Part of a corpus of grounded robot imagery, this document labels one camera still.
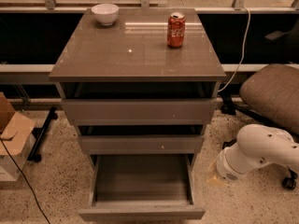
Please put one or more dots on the red Coca-Cola can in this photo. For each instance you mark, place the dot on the red Coca-Cola can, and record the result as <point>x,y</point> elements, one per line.
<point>175,30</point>

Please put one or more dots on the cardboard box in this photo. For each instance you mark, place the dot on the cardboard box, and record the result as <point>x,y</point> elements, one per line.
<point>17,140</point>

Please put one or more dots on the grey top drawer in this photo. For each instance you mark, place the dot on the grey top drawer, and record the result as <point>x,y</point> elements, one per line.
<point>138,112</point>

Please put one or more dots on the grey drawer cabinet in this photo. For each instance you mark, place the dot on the grey drawer cabinet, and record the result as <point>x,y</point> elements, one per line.
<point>130,60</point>

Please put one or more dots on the brown office chair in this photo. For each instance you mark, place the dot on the brown office chair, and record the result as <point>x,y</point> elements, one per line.
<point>272,95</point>

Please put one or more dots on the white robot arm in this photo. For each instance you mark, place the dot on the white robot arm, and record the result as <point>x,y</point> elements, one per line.
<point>256,146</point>

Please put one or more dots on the grey bottom drawer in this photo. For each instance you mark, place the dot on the grey bottom drawer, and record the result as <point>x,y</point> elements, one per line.
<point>141,187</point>

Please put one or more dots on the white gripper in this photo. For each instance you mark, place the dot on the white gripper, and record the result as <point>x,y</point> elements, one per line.
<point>224,167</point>

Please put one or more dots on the white ceramic bowl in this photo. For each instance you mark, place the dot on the white ceramic bowl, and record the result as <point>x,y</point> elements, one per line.
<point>106,14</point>

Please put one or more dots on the grey middle drawer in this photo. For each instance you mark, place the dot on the grey middle drawer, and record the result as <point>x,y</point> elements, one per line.
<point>141,144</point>

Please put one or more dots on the black stand foot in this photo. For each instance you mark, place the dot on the black stand foot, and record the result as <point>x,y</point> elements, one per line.
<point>39,135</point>

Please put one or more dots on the grey drawer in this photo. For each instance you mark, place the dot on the grey drawer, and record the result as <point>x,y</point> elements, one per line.
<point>141,187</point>
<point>138,112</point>
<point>141,144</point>

